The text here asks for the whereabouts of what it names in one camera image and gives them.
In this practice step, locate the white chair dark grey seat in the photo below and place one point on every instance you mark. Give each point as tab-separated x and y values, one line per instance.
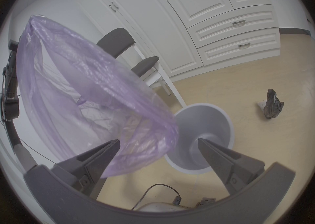
115	40

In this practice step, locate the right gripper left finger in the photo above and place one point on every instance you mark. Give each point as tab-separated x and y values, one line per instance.
96	164

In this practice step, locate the small white paper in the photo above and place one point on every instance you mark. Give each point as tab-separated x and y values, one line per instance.
260	104

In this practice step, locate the black plastic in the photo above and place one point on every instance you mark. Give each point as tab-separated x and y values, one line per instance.
272	104

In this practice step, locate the white trash bin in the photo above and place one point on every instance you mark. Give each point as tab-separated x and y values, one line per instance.
211	124

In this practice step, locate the purple plastic bag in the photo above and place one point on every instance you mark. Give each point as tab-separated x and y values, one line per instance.
86	82

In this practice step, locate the white wardrobe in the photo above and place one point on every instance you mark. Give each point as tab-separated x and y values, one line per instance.
187	1

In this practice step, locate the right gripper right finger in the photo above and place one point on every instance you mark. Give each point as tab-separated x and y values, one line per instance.
221	164

